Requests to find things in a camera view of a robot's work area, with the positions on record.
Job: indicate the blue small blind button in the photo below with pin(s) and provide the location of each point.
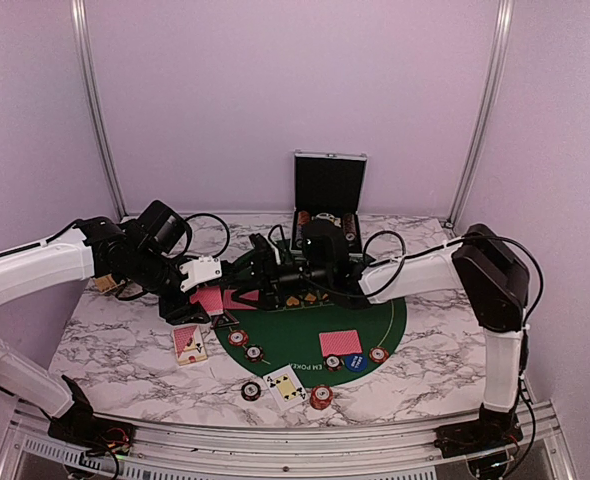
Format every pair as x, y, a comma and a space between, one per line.
355, 363

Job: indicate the left aluminium frame post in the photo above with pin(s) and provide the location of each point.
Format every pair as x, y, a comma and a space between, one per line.
84, 50

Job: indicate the red 5 chips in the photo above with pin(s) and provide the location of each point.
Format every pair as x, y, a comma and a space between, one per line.
378, 355
238, 338

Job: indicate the black 100 chips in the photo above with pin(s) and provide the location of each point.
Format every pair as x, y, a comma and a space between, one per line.
333, 363
254, 353

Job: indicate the red card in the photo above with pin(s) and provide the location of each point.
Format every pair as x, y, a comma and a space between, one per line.
230, 304
340, 343

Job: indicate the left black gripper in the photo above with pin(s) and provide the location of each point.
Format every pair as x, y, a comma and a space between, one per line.
182, 310

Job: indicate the playing card box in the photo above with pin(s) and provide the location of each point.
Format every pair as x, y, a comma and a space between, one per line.
188, 344

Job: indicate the woven bamboo basket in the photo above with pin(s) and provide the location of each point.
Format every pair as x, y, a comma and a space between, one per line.
106, 283

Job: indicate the round green poker mat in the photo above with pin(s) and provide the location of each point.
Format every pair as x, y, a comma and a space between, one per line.
291, 336

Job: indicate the red playing card deck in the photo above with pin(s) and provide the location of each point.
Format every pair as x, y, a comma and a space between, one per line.
210, 299

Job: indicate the right aluminium frame post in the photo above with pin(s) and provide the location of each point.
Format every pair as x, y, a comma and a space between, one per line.
490, 91

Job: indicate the front aluminium rail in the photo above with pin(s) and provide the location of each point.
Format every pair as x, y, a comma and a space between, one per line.
399, 450

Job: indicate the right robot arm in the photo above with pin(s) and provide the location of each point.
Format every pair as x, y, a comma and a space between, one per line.
482, 264

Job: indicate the right chip row in case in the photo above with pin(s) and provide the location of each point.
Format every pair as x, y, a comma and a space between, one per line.
349, 228

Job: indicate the four of clubs card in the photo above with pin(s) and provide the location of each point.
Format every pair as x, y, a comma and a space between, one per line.
285, 387

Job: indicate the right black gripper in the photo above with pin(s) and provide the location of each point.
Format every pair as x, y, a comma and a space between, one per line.
270, 296

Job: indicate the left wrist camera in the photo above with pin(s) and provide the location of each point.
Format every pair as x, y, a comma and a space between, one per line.
199, 271

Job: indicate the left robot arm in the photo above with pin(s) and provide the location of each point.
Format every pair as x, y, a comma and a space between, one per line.
83, 250

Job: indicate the black red 100 chip stack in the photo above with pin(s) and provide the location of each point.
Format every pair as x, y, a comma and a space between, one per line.
251, 391

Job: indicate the chip row in case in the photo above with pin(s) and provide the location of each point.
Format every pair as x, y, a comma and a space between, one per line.
349, 228
303, 218

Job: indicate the card deck in case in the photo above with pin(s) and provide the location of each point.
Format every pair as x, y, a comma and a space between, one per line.
325, 216

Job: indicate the aluminium poker chip case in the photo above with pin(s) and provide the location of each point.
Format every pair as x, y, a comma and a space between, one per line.
330, 183

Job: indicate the triangular black red dealer button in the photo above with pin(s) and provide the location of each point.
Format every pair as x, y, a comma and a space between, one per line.
224, 320

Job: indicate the aluminium frame post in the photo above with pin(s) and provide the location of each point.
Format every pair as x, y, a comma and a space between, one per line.
490, 91
84, 50

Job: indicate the red yellow 5 chip stack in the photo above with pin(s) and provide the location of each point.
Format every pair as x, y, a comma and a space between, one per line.
321, 397

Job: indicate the left chip row in case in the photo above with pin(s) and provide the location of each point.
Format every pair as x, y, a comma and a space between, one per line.
303, 218

